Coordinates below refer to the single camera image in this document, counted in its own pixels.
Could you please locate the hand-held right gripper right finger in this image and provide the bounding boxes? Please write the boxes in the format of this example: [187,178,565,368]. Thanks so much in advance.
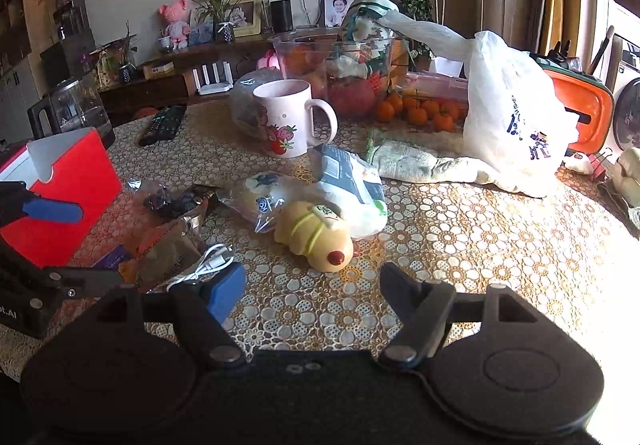
[377,262,539,372]

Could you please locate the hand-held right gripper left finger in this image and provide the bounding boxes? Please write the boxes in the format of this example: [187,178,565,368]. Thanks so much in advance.
[97,262,248,370]

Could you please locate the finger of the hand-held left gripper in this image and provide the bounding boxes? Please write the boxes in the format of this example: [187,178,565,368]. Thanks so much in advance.
[42,266,126,300]
[0,181,84,232]

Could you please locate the white charging cable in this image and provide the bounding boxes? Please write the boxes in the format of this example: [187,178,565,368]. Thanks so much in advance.
[165,243,235,294]

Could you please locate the red storage box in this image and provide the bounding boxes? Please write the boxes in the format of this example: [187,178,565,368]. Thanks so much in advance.
[0,127,124,271]

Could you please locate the brown snack packet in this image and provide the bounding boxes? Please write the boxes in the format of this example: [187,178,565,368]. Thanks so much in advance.
[131,217,207,292]

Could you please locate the clear blue-print snack packet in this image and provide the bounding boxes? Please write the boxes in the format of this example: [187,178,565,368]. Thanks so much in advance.
[217,172,322,234]

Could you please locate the yellow squishy dog toy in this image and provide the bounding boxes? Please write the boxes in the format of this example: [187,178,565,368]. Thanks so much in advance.
[274,201,355,273]

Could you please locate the wet wipes pack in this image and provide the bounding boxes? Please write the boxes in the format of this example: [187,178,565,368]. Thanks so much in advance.
[307,144,390,241]

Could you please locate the floral lace-covered desktop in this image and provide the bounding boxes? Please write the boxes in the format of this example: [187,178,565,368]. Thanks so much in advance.
[0,97,640,378]

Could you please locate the purple snack packet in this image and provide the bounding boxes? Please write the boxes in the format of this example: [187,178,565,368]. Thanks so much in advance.
[91,245,134,272]

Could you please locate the dark blueberry snack packet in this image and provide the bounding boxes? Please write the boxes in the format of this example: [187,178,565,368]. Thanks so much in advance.
[125,179,222,222]

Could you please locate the glass kettle with black base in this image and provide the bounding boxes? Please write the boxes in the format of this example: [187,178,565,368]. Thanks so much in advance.
[27,74,116,152]

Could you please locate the green white towel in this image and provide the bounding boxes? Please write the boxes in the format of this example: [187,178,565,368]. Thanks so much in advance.
[365,130,507,186]

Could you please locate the black remote control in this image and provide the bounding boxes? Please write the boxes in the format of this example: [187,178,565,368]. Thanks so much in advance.
[137,105,187,148]

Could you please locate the jar of golden sweets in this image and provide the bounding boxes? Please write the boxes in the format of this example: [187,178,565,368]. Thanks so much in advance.
[91,47,121,89]

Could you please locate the wooden television cabinet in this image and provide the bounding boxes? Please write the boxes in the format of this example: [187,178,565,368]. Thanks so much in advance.
[97,27,351,114]

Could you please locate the dark potted plant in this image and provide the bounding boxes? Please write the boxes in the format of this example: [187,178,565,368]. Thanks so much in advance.
[102,22,142,85]

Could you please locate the black coffee machine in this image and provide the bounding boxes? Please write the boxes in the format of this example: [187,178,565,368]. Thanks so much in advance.
[40,0,97,86]

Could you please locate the pile of tangerines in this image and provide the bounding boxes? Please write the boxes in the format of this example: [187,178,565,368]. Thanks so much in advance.
[376,92,471,132]

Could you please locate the white strawberry-print mug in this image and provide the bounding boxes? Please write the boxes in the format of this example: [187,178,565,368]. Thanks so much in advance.
[252,79,339,160]

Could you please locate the small cardboard box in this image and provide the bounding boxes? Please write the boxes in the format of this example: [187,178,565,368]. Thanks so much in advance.
[142,61,176,80]

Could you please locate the crumpled clear plastic bag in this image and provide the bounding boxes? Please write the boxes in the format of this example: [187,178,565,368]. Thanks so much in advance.
[229,68,286,140]

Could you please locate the red apple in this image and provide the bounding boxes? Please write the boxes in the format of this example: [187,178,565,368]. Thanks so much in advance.
[327,80,378,118]

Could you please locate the white plastic shopping bag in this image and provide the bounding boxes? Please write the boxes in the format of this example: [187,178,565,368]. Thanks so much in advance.
[462,30,584,198]

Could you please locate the clear plastic fruit bucket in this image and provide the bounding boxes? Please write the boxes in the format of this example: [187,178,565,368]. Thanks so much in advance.
[268,30,409,122]

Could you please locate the pink plastic box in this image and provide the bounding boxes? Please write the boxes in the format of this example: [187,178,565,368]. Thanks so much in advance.
[406,71,472,102]

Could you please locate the white router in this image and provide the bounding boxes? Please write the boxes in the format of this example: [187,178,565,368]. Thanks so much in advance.
[191,63,235,94]

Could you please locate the small white red packet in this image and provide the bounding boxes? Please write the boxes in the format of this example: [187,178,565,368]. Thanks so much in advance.
[565,152,596,175]

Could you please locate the pink plush doll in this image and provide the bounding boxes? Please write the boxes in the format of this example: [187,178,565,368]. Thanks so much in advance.
[159,0,194,50]

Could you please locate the dark green cloth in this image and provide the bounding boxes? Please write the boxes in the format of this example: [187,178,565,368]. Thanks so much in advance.
[597,180,640,242]

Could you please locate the orange fruit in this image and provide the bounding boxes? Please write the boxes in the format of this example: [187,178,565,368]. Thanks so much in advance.
[279,46,327,76]

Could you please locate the red binder clips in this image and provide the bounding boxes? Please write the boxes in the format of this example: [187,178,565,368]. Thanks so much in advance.
[590,150,614,182]

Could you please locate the green white printed bag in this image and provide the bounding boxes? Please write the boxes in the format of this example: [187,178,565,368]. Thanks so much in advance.
[340,0,475,78]

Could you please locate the small potted grass plant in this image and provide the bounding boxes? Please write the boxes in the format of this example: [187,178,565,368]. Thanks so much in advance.
[187,0,251,44]

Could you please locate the orange carry case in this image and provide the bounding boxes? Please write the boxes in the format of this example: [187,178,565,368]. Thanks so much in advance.
[530,52,615,156]

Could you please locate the black cylinder speaker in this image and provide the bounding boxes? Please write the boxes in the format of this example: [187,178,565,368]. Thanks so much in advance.
[270,0,294,34]

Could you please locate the white framed portrait photo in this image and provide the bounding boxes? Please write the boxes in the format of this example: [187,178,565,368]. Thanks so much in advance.
[323,0,357,28]

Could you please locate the black handheld radios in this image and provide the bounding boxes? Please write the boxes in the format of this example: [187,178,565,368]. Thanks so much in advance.
[547,40,584,74]

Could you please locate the white washing machine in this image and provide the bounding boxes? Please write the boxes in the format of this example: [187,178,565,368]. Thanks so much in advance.
[600,5,640,166]

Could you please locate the yellow photo frame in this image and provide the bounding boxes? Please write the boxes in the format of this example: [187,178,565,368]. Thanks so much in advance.
[220,0,264,38]

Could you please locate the long-handled brush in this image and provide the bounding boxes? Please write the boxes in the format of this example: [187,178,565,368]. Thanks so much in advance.
[586,25,615,76]

